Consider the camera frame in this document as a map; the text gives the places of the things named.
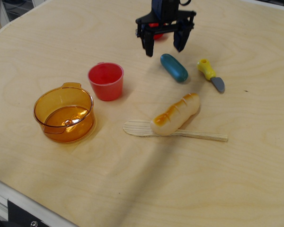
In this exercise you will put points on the red plastic cup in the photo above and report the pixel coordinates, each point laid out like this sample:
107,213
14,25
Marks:
106,80

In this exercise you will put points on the orange transparent toy pot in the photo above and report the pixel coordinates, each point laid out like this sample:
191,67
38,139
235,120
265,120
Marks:
65,114

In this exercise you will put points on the red toy apple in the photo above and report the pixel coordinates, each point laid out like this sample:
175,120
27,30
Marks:
156,30

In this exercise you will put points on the aluminium table frame rail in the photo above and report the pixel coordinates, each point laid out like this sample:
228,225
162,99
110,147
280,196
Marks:
49,217

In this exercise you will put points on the wooden spatula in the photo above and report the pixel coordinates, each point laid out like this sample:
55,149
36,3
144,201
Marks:
141,128

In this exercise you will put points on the black metal corner bracket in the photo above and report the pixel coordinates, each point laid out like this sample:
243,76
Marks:
23,218

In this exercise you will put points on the toy bread loaf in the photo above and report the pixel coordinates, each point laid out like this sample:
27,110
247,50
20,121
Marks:
176,115

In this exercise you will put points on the green toy cucumber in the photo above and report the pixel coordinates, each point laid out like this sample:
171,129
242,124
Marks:
174,68

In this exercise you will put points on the yellow handled toy knife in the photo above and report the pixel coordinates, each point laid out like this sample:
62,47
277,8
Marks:
204,66

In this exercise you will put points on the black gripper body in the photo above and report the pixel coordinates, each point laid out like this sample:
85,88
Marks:
165,12

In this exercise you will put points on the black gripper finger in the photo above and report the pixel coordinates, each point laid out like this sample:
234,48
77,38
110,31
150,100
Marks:
147,38
181,35

